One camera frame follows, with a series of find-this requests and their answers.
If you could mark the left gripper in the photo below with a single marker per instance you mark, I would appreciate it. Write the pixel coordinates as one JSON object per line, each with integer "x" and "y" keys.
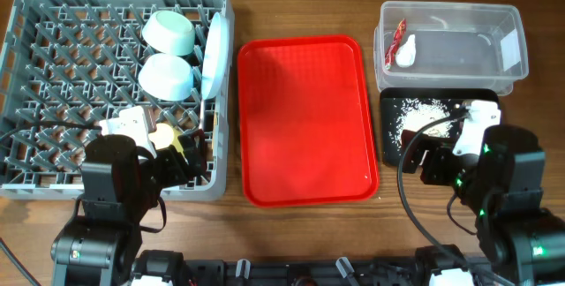
{"x": 177, "y": 171}

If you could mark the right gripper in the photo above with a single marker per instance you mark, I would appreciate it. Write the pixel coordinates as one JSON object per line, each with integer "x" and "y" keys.
{"x": 439, "y": 154}

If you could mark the white plastic fork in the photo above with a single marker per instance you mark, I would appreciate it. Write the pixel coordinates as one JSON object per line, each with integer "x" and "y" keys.
{"x": 202, "y": 116}

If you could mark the rice and food scraps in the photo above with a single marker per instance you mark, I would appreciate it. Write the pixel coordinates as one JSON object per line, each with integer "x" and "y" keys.
{"x": 413, "y": 114}

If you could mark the yellow plastic cup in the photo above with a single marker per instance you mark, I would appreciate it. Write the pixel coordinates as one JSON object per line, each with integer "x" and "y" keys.
{"x": 164, "y": 136}

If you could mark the light blue small bowl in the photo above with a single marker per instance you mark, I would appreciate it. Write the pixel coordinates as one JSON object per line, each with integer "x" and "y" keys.
{"x": 166, "y": 77}

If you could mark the white napkin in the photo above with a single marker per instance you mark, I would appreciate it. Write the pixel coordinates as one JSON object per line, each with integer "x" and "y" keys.
{"x": 406, "y": 54}

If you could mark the light blue plate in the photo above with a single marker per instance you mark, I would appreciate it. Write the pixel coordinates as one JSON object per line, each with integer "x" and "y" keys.
{"x": 216, "y": 56}

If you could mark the green bowl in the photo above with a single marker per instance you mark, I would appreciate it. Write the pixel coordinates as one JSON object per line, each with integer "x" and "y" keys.
{"x": 169, "y": 32}

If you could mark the red sauce packet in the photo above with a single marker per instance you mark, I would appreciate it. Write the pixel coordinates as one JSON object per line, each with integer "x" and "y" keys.
{"x": 390, "y": 54}

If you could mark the wooden chopstick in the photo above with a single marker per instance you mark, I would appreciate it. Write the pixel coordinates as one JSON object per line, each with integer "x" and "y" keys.
{"x": 215, "y": 133}

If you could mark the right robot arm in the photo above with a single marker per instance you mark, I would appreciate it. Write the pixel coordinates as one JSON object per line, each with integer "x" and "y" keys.
{"x": 523, "y": 241}

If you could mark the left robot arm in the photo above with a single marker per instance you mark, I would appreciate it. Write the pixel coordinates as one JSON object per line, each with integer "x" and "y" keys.
{"x": 100, "y": 244}

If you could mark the black waste tray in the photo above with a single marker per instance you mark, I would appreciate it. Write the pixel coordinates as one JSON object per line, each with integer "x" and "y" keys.
{"x": 449, "y": 96}

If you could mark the grey dishwasher rack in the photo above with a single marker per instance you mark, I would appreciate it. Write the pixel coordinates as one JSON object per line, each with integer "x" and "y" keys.
{"x": 68, "y": 64}

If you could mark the clear plastic bin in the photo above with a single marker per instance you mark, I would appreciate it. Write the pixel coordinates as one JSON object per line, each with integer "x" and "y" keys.
{"x": 457, "y": 45}

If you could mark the red plastic tray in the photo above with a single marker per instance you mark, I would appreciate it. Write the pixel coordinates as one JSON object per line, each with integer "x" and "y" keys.
{"x": 306, "y": 132}

